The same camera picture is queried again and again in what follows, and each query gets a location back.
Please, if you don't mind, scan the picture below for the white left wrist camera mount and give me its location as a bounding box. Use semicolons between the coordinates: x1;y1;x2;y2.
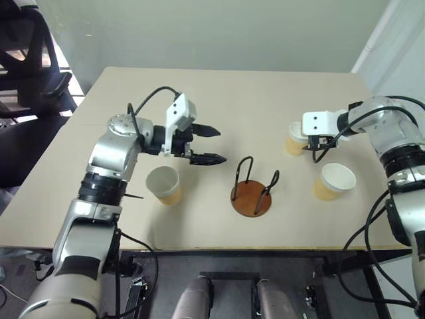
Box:
163;93;197;157

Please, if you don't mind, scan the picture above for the grey rounded robot leg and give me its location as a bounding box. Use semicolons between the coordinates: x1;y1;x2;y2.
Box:
173;275;214;319
256;280;300;319

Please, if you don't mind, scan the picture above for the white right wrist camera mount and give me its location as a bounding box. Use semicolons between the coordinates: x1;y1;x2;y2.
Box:
301;110;347;138

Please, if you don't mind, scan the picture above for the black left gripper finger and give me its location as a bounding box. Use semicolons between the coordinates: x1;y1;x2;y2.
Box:
188;152;228;166
192;123;222;138

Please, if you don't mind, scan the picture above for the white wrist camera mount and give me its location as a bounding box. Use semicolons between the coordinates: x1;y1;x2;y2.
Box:
163;93;197;157
301;110;347;138

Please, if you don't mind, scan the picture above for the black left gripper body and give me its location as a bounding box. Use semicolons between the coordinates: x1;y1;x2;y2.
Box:
171;124;196;160

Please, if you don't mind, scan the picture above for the black office chair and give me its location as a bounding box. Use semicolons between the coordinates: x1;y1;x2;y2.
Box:
0;0;79;190

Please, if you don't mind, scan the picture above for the wire cup holder wooden base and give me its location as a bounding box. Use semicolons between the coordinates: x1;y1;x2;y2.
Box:
230;156;281;217

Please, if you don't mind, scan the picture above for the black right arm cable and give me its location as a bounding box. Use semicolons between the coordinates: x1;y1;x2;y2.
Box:
311;95;425;164

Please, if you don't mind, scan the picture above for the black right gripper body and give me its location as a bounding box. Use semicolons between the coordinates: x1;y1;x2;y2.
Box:
307;134;337;151

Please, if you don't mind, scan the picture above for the tan paper cup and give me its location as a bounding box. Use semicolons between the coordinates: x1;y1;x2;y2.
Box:
145;165;183;207
313;162;357;202
285;121;311;157

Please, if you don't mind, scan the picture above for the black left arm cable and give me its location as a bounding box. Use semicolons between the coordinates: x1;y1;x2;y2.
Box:
127;86;182;142

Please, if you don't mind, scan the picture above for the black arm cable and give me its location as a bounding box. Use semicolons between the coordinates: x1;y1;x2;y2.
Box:
127;86;182;142
311;95;425;164

